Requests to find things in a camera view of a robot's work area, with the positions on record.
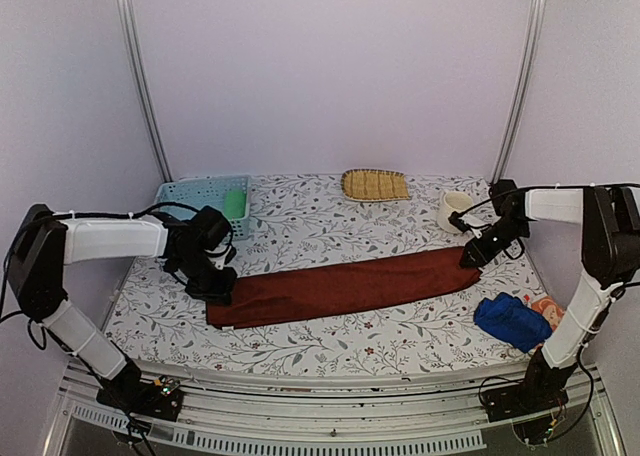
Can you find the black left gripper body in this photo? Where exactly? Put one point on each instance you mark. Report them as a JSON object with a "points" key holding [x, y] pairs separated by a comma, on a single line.
{"points": [[198, 266]]}

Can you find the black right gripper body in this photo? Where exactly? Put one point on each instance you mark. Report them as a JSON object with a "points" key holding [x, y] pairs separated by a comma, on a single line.
{"points": [[507, 231]]}

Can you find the brown towel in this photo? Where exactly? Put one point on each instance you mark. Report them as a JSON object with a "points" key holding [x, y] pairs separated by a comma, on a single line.
{"points": [[341, 289]]}

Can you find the green microfiber towel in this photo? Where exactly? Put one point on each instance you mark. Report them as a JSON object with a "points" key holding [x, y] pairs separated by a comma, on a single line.
{"points": [[235, 204]]}

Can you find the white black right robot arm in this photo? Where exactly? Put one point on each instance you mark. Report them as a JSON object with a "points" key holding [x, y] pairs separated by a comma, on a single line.
{"points": [[608, 217]]}

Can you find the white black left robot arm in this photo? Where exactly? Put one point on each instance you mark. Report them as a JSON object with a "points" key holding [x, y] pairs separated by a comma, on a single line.
{"points": [[43, 264]]}

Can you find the light blue plastic basket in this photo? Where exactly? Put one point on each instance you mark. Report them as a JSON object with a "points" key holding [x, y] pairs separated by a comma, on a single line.
{"points": [[209, 191]]}

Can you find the cream cylindrical cup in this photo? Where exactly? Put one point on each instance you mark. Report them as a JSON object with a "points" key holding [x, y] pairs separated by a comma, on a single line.
{"points": [[450, 202]]}

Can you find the blue rolled towel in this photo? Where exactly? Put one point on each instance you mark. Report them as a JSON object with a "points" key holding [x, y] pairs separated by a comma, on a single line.
{"points": [[509, 320]]}

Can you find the orange patterned towel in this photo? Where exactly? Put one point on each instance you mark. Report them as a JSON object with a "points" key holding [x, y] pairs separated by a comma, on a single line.
{"points": [[547, 311]]}

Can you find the woven bamboo tray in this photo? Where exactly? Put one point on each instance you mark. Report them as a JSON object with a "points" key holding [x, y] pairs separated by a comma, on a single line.
{"points": [[374, 185]]}

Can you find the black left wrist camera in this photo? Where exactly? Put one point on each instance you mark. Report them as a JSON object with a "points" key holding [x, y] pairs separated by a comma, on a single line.
{"points": [[213, 231]]}

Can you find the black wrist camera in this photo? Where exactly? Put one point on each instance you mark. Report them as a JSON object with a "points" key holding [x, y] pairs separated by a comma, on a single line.
{"points": [[213, 231], [499, 192]]}

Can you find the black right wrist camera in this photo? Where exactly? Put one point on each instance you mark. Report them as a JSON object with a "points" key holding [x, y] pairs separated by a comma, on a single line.
{"points": [[499, 192]]}

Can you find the aluminium front rail base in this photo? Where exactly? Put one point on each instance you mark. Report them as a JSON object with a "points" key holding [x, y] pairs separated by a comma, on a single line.
{"points": [[228, 413]]}

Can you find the right aluminium frame post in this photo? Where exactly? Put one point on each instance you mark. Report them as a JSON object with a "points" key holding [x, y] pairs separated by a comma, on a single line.
{"points": [[533, 31]]}

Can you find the aluminium frame post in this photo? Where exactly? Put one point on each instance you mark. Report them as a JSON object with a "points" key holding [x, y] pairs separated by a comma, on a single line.
{"points": [[533, 31], [134, 55]]}

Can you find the left aluminium frame post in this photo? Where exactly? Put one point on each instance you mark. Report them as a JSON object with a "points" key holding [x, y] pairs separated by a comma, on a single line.
{"points": [[134, 55]]}

